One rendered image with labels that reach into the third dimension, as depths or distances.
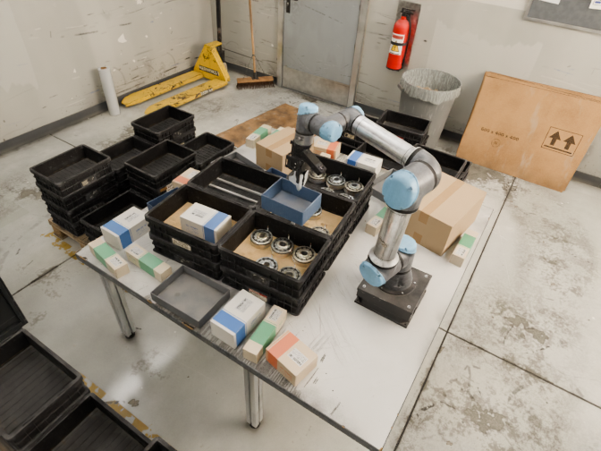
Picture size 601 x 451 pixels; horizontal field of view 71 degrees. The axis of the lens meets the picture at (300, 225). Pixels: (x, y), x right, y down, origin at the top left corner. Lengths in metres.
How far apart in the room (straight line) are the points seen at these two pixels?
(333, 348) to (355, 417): 0.28
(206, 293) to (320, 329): 0.53
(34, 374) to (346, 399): 1.30
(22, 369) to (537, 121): 4.17
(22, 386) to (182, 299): 0.71
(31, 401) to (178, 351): 0.83
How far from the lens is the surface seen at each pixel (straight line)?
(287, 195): 1.81
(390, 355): 1.78
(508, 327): 3.04
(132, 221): 2.21
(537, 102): 4.40
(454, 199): 2.30
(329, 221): 2.07
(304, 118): 1.61
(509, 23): 4.44
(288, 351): 1.64
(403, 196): 1.35
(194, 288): 1.94
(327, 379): 1.68
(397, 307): 1.80
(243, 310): 1.73
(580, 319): 3.37
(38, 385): 2.12
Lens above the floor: 2.16
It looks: 41 degrees down
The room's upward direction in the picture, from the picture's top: 4 degrees clockwise
